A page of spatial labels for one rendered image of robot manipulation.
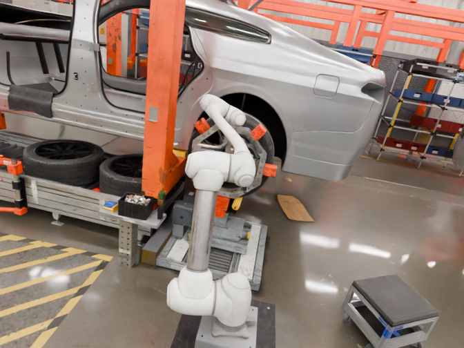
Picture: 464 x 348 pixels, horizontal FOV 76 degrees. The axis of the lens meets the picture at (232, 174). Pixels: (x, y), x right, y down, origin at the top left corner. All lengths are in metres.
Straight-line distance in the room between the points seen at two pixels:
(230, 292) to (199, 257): 0.21
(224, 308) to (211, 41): 1.83
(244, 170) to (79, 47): 2.01
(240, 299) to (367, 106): 1.68
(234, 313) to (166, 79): 1.39
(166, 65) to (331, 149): 1.38
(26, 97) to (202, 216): 2.35
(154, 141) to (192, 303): 1.12
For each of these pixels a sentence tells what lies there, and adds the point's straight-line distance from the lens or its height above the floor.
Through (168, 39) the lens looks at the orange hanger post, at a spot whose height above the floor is 1.60.
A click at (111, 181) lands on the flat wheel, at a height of 0.46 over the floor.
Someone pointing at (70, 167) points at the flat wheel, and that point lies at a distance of 2.91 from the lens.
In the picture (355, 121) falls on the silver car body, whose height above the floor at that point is 1.25.
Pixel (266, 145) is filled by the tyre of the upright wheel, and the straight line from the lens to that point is 2.18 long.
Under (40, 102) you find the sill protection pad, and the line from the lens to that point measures 3.22.
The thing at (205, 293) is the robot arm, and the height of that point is 0.59.
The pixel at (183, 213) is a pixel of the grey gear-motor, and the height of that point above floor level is 0.36.
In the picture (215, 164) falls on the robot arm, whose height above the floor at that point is 1.13.
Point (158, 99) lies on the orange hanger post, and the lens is 2.03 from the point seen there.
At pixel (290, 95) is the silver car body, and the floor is 1.36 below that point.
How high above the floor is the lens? 1.61
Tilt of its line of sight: 22 degrees down
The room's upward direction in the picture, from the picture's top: 10 degrees clockwise
